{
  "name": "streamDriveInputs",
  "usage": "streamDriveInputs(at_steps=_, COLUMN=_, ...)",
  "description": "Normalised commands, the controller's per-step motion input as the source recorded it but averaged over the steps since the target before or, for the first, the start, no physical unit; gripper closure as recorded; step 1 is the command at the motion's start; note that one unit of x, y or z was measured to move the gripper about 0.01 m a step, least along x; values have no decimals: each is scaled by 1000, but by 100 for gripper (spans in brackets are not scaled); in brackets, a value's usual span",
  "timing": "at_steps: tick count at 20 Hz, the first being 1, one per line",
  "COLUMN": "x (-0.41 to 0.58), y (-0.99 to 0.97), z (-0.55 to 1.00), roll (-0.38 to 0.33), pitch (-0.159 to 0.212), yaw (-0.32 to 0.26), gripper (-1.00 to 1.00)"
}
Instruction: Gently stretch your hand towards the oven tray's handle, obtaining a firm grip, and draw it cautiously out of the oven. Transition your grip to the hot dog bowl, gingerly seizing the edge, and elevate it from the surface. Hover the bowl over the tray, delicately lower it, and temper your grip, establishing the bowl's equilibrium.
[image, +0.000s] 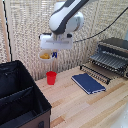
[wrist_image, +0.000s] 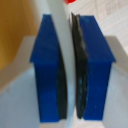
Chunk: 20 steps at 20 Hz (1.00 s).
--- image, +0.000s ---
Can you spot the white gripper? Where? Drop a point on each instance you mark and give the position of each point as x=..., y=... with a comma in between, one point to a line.
x=56, y=41

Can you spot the yellow food piece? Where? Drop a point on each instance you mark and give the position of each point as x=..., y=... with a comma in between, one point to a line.
x=48, y=56
x=43, y=56

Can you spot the white oval bowl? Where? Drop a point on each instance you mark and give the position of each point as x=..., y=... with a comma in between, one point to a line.
x=46, y=60

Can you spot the dark blue book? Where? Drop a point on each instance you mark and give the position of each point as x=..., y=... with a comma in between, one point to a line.
x=88, y=83

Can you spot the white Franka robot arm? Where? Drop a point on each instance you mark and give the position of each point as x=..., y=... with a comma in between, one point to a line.
x=66, y=18

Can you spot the red plastic cup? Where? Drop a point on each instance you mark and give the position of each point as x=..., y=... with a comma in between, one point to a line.
x=51, y=78

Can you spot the bamboo screen panel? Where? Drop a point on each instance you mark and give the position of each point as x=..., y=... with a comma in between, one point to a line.
x=26, y=30
x=90, y=50

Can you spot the thin black pole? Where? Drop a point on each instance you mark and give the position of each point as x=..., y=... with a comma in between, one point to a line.
x=7, y=33

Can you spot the black fabric storage box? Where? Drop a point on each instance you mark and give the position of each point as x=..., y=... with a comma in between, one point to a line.
x=20, y=100

